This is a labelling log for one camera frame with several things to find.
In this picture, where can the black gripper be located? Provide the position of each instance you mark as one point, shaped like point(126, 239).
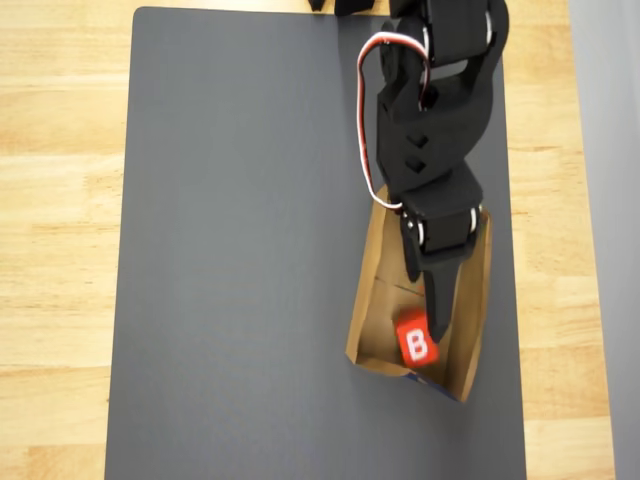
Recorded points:
point(446, 234)

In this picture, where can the red cube with white B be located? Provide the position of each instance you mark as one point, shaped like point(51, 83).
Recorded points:
point(416, 342)

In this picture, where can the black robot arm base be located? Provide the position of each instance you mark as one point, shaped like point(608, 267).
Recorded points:
point(352, 6)

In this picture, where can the brown paper box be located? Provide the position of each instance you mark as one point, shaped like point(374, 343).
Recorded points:
point(380, 320)

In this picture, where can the dark grey rectangular mat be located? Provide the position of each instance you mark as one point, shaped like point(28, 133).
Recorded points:
point(225, 300)

